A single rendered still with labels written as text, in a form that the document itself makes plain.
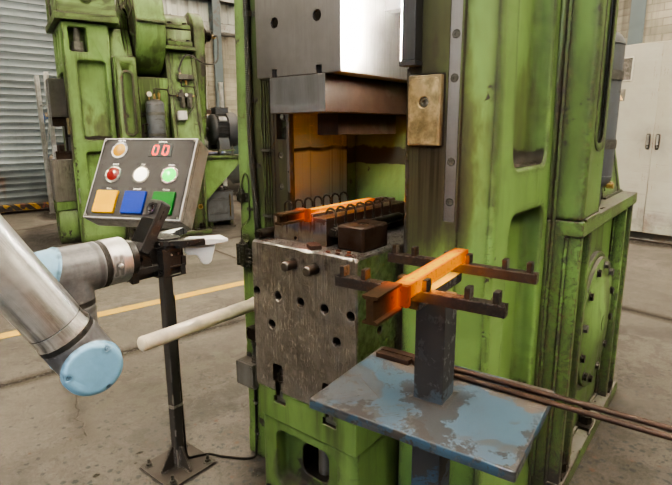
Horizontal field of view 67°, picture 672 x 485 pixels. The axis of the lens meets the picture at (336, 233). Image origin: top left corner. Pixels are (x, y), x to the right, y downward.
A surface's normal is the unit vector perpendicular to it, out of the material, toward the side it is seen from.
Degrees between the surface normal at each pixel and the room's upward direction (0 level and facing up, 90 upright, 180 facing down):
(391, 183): 90
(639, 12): 90
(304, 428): 90
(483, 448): 0
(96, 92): 89
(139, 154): 60
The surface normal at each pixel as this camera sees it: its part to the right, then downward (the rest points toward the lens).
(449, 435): 0.00, -0.98
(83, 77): 0.54, 0.14
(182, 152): -0.21, -0.32
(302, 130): 0.78, 0.12
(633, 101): -0.78, 0.13
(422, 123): -0.62, 0.16
